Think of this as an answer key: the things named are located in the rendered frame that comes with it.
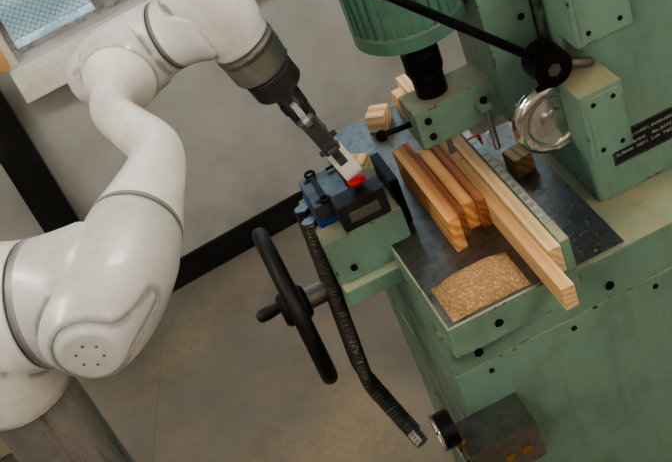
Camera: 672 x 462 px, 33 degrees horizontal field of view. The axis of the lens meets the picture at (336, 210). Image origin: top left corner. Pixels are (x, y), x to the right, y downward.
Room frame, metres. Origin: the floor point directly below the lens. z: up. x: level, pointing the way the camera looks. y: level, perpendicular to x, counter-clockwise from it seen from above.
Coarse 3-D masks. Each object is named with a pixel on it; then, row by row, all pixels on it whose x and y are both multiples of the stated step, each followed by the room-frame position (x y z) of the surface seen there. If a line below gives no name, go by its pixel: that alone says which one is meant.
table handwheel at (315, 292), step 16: (256, 240) 1.49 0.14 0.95; (272, 256) 1.44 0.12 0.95; (272, 272) 1.41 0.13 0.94; (288, 272) 1.41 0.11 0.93; (288, 288) 1.38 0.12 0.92; (320, 288) 1.47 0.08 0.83; (288, 304) 1.37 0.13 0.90; (304, 304) 1.37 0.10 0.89; (320, 304) 1.46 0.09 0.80; (288, 320) 1.44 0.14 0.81; (304, 320) 1.35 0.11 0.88; (304, 336) 1.34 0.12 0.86; (320, 352) 1.33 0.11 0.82; (320, 368) 1.33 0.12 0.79
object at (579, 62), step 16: (400, 0) 1.36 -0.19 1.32; (432, 16) 1.36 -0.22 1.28; (448, 16) 1.37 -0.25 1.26; (464, 32) 1.37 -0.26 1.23; (480, 32) 1.37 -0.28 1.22; (512, 48) 1.37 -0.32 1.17; (528, 48) 1.39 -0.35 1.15; (544, 48) 1.37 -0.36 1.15; (560, 48) 1.37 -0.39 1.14; (528, 64) 1.38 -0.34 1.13; (544, 64) 1.35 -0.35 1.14; (560, 64) 1.36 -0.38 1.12; (576, 64) 1.38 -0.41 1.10; (592, 64) 1.38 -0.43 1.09; (544, 80) 1.35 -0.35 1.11; (560, 80) 1.36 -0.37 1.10
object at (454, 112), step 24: (456, 72) 1.53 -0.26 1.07; (480, 72) 1.51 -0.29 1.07; (408, 96) 1.52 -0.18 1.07; (456, 96) 1.47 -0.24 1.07; (480, 96) 1.48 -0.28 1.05; (408, 120) 1.51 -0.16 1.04; (432, 120) 1.47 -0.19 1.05; (456, 120) 1.47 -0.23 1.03; (480, 120) 1.48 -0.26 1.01; (432, 144) 1.47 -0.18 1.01
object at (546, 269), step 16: (400, 112) 1.75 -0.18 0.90; (464, 160) 1.49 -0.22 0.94; (480, 192) 1.39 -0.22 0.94; (496, 208) 1.34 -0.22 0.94; (496, 224) 1.34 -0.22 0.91; (512, 224) 1.29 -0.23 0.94; (512, 240) 1.28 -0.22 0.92; (528, 240) 1.24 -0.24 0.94; (528, 256) 1.23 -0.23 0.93; (544, 256) 1.20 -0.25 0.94; (544, 272) 1.17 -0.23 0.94; (560, 272) 1.16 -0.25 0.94; (560, 288) 1.13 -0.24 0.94; (576, 304) 1.12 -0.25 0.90
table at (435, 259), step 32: (352, 128) 1.77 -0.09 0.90; (384, 160) 1.63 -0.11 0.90; (416, 224) 1.43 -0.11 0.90; (416, 256) 1.36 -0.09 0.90; (448, 256) 1.33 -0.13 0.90; (480, 256) 1.30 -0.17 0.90; (512, 256) 1.27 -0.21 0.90; (352, 288) 1.38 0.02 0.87; (384, 288) 1.38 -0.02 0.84; (416, 288) 1.30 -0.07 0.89; (544, 288) 1.19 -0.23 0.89; (576, 288) 1.20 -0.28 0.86; (448, 320) 1.20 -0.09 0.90; (480, 320) 1.18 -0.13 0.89; (512, 320) 1.19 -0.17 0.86
